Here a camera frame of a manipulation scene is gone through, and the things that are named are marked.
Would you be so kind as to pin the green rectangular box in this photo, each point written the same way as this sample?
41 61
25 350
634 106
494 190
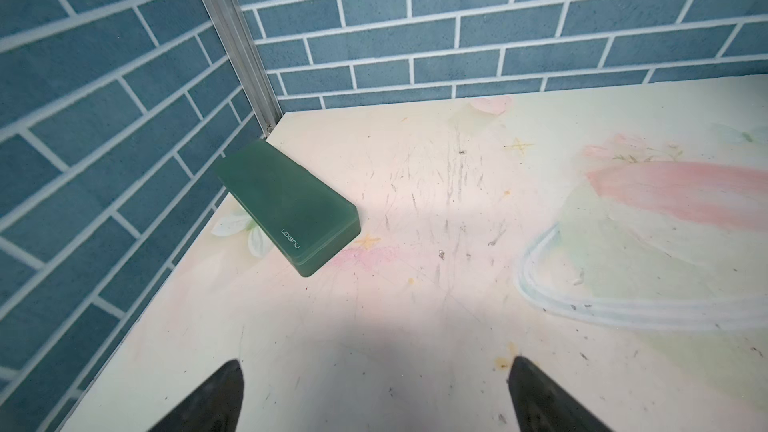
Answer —
307 220

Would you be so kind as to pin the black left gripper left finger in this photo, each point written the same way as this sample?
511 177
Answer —
213 406

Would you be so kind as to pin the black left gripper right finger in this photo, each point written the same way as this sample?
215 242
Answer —
541 404

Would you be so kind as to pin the grey aluminium corner post left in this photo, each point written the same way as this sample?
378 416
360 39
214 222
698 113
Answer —
236 38

